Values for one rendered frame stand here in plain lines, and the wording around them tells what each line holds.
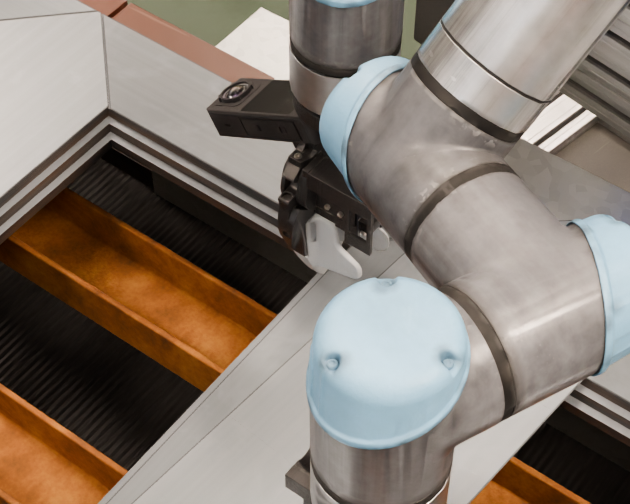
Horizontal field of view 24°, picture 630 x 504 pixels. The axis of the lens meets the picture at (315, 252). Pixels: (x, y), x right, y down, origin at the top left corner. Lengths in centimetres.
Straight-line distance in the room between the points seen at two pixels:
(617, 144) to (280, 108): 119
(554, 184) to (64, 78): 49
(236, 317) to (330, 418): 64
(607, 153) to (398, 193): 140
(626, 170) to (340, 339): 150
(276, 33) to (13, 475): 60
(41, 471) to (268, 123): 39
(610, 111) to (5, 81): 61
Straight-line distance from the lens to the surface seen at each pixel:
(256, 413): 109
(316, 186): 104
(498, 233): 75
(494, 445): 108
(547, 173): 148
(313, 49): 95
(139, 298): 137
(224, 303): 133
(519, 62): 77
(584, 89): 155
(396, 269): 117
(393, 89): 81
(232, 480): 106
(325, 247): 111
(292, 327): 113
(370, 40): 94
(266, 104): 107
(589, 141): 218
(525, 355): 72
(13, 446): 129
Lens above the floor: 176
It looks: 50 degrees down
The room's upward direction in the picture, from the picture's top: straight up
